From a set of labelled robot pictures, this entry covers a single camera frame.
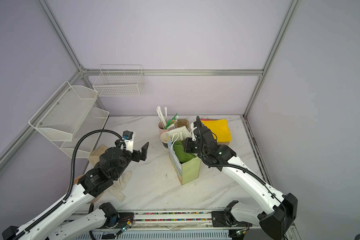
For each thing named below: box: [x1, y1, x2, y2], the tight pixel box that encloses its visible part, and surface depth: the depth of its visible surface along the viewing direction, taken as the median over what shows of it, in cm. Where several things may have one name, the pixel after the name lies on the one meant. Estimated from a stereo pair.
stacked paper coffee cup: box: [160, 131, 168, 149], surface depth 95 cm
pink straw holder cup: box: [158, 121, 170, 137], surface depth 103 cm
